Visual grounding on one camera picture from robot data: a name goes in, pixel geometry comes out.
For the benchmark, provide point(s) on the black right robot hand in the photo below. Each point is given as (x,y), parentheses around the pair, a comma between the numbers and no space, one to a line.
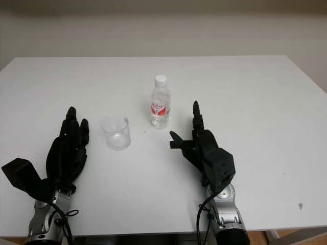
(204,143)

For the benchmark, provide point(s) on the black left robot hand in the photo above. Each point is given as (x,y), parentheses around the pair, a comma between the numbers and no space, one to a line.
(65,153)

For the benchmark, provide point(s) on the clear water bottle red label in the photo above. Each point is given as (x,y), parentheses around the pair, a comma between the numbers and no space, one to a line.
(160,107)

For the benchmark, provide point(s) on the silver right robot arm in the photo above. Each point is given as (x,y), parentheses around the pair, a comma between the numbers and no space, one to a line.
(230,217)

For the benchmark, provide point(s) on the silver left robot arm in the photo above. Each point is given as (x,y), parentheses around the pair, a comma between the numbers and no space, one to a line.
(42,219)

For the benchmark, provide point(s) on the clear plastic cup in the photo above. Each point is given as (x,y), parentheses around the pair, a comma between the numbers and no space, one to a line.
(116,135)

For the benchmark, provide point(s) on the white table leg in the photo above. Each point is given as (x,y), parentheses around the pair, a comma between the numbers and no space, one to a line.
(272,237)

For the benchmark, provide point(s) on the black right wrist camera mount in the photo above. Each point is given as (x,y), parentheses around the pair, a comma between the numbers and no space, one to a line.
(221,168)

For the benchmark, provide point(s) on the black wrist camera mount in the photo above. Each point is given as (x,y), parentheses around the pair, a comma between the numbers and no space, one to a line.
(221,168)
(23,176)

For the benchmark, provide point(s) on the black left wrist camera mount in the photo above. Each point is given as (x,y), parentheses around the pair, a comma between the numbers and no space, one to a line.
(23,176)

